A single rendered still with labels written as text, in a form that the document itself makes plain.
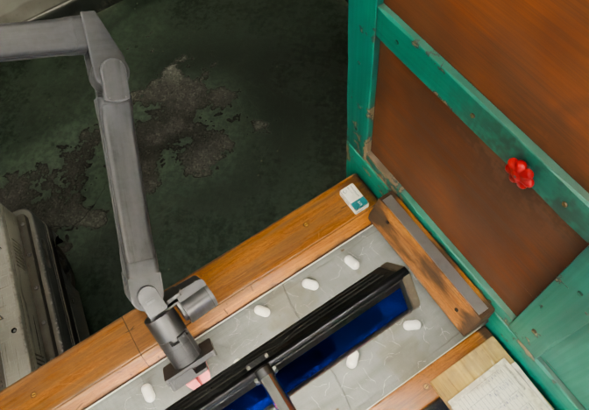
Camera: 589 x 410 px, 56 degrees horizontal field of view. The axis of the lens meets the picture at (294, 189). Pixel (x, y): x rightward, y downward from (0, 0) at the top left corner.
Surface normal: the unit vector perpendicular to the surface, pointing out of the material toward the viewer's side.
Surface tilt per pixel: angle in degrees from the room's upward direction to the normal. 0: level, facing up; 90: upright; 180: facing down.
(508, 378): 0
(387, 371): 0
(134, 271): 42
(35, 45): 47
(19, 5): 88
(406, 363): 0
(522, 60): 90
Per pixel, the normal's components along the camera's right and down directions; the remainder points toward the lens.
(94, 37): 0.44, 0.05
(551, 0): -0.84, 0.51
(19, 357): -0.07, -0.48
